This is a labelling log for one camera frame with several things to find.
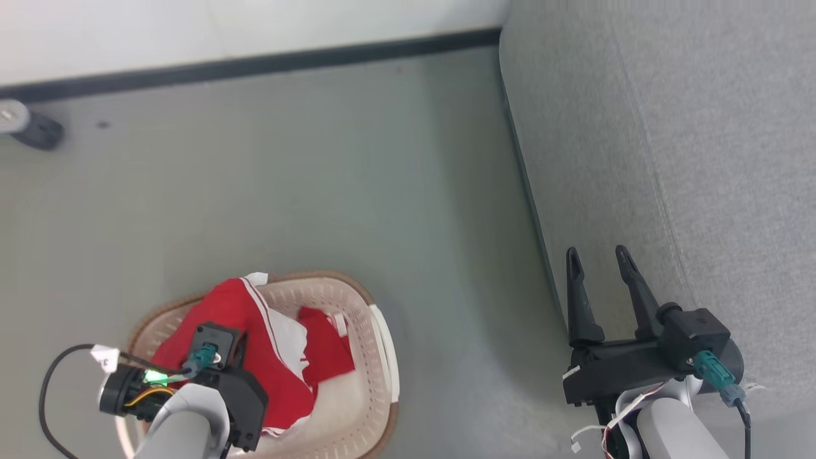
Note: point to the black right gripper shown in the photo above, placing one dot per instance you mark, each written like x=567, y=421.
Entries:
x=612, y=373

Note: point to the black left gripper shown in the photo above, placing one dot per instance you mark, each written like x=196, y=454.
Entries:
x=245, y=398

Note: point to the red and white shirt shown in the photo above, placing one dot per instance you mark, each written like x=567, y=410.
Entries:
x=268, y=363

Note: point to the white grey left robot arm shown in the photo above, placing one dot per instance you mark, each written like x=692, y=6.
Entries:
x=178, y=421

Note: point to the beige perforated laundry basket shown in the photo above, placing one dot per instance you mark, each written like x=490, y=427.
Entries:
x=357, y=408

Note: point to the grey fabric sofa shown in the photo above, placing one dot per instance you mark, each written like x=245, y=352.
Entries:
x=701, y=159

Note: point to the black caster wheel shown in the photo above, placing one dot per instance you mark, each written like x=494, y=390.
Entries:
x=41, y=132

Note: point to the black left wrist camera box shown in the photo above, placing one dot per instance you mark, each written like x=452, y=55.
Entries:
x=220, y=335

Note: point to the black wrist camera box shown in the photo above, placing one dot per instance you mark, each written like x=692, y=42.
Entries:
x=220, y=335
x=695, y=331

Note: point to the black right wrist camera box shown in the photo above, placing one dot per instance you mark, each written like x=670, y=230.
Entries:
x=695, y=331

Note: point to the black wall baseboard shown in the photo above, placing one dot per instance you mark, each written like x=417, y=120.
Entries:
x=255, y=64

